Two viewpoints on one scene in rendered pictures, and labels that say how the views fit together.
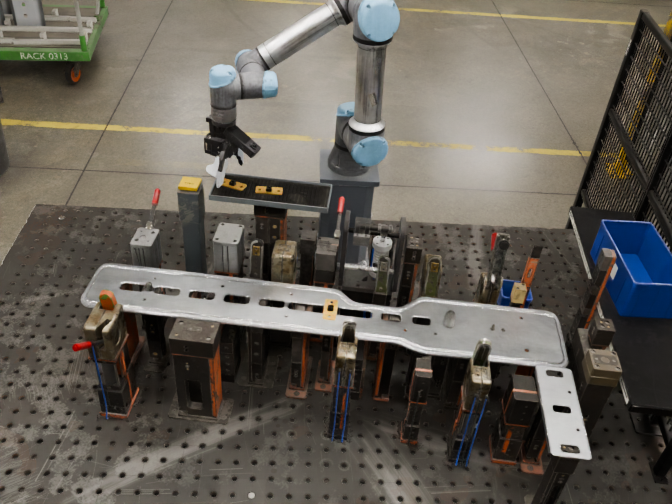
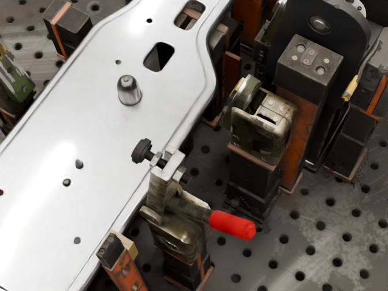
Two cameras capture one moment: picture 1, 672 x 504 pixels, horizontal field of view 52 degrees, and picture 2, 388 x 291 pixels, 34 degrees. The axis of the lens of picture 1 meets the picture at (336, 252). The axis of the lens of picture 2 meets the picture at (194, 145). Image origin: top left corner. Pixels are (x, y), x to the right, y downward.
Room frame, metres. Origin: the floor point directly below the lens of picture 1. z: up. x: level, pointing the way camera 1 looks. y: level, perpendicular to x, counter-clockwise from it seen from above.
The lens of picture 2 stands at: (1.74, -0.66, 1.82)
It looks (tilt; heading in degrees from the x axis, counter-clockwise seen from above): 66 degrees down; 123
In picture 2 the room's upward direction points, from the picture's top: 5 degrees counter-clockwise
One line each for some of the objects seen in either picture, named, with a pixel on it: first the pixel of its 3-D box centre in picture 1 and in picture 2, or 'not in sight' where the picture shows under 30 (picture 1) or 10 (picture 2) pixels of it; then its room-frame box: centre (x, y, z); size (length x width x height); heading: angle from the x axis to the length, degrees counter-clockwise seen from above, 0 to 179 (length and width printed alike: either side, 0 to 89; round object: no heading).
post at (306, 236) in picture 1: (306, 283); not in sight; (1.65, 0.09, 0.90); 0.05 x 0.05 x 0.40; 88
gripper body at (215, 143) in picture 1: (222, 135); not in sight; (1.80, 0.37, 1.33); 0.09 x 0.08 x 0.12; 71
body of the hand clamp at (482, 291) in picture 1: (479, 320); (184, 247); (1.58, -0.47, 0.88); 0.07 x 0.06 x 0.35; 178
